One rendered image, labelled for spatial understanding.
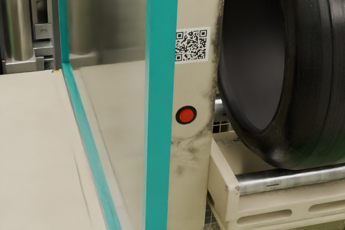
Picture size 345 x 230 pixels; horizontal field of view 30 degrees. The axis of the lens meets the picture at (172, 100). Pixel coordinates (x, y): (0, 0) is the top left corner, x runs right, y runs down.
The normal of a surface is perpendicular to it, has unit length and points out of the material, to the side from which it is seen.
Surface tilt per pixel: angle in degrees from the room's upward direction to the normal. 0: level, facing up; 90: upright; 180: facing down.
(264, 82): 37
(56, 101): 0
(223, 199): 90
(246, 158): 0
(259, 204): 0
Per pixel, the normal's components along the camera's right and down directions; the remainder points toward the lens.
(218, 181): -0.96, 0.11
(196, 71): 0.28, 0.51
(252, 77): 0.21, -0.30
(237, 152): 0.04, -0.85
